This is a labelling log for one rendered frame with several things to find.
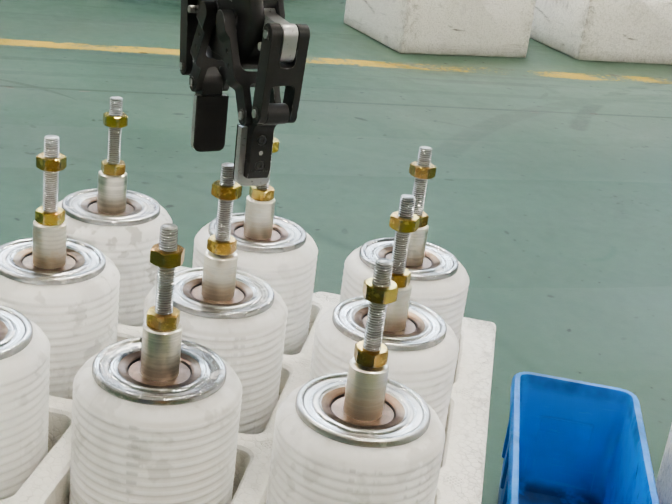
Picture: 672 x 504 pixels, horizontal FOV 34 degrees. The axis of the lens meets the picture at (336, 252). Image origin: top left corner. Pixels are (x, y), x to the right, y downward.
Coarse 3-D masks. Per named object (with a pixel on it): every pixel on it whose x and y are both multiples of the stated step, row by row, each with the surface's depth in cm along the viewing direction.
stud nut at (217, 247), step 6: (210, 240) 71; (216, 240) 71; (234, 240) 71; (210, 246) 71; (216, 246) 71; (222, 246) 71; (228, 246) 71; (234, 246) 71; (216, 252) 71; (222, 252) 71; (228, 252) 71
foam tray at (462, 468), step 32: (480, 320) 91; (480, 352) 85; (288, 384) 77; (480, 384) 80; (64, 416) 70; (448, 416) 78; (480, 416) 76; (64, 448) 66; (256, 448) 69; (448, 448) 72; (480, 448) 72; (32, 480) 63; (64, 480) 64; (256, 480) 66; (448, 480) 68; (480, 480) 69
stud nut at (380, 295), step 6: (366, 282) 58; (366, 288) 57; (372, 288) 57; (378, 288) 57; (384, 288) 57; (390, 288) 57; (396, 288) 58; (366, 294) 57; (372, 294) 57; (378, 294) 57; (384, 294) 57; (390, 294) 57; (396, 294) 58; (372, 300) 57; (378, 300) 57; (384, 300) 57; (390, 300) 58; (396, 300) 58
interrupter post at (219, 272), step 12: (204, 264) 72; (216, 264) 71; (228, 264) 71; (204, 276) 72; (216, 276) 71; (228, 276) 71; (204, 288) 72; (216, 288) 71; (228, 288) 72; (216, 300) 72
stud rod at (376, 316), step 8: (376, 264) 57; (384, 264) 57; (392, 264) 57; (376, 272) 57; (384, 272) 57; (376, 280) 57; (384, 280) 57; (376, 304) 58; (384, 304) 58; (368, 312) 58; (376, 312) 58; (384, 312) 58; (368, 320) 58; (376, 320) 58; (384, 320) 58; (368, 328) 58; (376, 328) 58; (368, 336) 59; (376, 336) 59; (368, 344) 59; (376, 344) 59
